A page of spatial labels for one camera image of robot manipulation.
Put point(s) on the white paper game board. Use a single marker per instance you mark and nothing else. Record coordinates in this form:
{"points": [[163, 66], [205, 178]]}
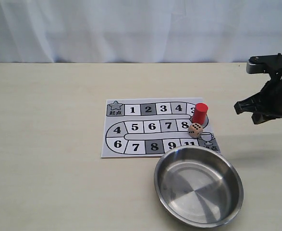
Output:
{"points": [[151, 127]]}

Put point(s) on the white backdrop curtain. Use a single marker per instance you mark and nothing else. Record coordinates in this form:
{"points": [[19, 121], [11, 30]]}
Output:
{"points": [[138, 31]]}

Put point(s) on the stainless steel bowl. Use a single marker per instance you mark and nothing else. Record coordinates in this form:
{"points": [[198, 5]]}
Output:
{"points": [[198, 187]]}

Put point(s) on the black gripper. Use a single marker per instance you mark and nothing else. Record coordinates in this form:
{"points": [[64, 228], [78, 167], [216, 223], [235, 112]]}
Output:
{"points": [[272, 99]]}

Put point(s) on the wooden die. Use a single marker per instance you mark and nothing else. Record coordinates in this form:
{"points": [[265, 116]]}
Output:
{"points": [[195, 130]]}

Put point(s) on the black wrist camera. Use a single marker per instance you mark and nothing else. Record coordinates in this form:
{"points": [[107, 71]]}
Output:
{"points": [[266, 64]]}

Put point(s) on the red cylinder game piece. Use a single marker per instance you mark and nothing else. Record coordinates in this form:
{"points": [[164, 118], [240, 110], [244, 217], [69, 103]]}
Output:
{"points": [[200, 113]]}

